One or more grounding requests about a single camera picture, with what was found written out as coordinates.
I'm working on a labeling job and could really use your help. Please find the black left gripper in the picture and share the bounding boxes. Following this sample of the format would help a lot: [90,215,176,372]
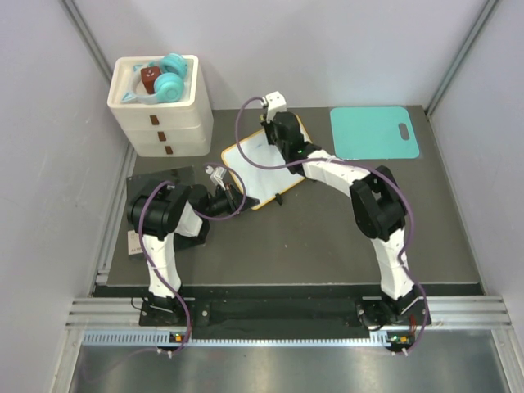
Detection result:
[203,183,260,219]

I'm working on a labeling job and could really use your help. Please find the yellow framed whiteboard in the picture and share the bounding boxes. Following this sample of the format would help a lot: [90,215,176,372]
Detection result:
[221,129,305,210]

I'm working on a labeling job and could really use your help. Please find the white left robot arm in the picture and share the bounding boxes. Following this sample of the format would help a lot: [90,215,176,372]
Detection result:
[126,179,259,325]

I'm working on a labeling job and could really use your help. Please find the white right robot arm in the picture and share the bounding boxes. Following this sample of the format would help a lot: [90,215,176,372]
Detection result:
[261,111,416,324]

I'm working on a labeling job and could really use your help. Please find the black whiteboard stand foot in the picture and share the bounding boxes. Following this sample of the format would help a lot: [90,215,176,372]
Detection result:
[275,193,283,206]

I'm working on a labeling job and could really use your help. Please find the teal cutting board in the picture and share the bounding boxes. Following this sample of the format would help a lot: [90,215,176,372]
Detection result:
[330,106,420,160]

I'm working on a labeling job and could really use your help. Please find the white drawer storage box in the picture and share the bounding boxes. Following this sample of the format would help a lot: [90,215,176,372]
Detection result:
[107,55,214,157]

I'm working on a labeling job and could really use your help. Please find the black mat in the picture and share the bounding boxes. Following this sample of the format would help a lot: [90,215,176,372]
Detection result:
[125,166,210,251]

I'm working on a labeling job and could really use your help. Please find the teal headphones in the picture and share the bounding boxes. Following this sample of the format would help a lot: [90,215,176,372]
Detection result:
[121,53,188,105]

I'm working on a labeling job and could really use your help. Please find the white paper label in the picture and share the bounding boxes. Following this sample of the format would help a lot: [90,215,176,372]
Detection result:
[127,230,142,256]

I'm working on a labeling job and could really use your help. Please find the brown cube toy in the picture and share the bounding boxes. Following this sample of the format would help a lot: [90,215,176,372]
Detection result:
[140,65,161,94]

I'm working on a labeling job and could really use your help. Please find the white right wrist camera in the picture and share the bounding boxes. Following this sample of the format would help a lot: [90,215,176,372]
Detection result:
[262,91,287,123]

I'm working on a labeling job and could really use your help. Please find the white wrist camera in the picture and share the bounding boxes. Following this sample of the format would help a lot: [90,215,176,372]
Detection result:
[262,91,287,123]
[205,165,227,190]

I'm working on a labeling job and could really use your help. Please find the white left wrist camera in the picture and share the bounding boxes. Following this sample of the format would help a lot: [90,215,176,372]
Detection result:
[205,165,227,190]

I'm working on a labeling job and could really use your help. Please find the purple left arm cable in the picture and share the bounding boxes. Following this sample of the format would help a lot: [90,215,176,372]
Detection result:
[138,165,246,358]

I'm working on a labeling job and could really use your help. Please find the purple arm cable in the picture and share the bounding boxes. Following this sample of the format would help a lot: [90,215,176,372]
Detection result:
[138,165,246,358]
[237,96,430,356]

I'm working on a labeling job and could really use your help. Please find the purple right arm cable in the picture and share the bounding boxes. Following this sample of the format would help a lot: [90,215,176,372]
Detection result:
[237,96,430,356]

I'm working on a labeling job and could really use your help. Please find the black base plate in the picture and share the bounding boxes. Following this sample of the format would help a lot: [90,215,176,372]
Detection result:
[138,294,431,341]

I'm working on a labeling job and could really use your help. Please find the grey slotted cable duct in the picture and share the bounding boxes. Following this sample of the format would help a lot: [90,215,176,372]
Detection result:
[83,330,409,348]

